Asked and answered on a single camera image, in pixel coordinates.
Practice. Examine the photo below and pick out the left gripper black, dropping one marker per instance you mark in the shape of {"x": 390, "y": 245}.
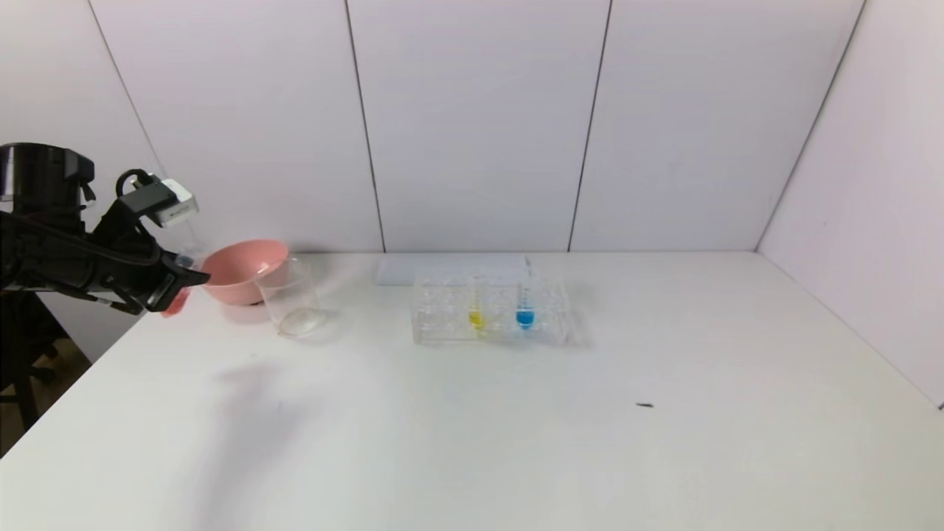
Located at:
{"x": 164, "y": 290}

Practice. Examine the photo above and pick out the test tube with red pigment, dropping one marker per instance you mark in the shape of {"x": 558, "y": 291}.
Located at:
{"x": 177, "y": 302}

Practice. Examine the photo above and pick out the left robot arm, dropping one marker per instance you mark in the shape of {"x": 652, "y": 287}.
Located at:
{"x": 44, "y": 243}

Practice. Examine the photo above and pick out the clear glass beaker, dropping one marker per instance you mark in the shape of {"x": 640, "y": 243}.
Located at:
{"x": 291, "y": 310}

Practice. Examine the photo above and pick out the test tube with yellow pigment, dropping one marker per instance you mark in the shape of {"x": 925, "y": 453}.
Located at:
{"x": 476, "y": 318}

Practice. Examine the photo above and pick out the clear plastic test tube rack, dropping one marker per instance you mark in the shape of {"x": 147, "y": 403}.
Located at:
{"x": 501, "y": 335}

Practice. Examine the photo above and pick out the test tube with blue pigment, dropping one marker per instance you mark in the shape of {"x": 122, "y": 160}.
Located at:
{"x": 524, "y": 317}

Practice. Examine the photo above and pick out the pink bowl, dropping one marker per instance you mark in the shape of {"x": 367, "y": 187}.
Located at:
{"x": 240, "y": 273}

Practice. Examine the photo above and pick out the dark chair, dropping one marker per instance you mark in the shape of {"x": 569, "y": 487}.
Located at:
{"x": 22, "y": 346}

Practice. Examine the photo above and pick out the white paper sheet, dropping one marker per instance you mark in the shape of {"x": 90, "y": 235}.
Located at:
{"x": 398, "y": 271}

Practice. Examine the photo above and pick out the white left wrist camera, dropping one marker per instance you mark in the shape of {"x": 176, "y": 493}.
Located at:
{"x": 173, "y": 206}

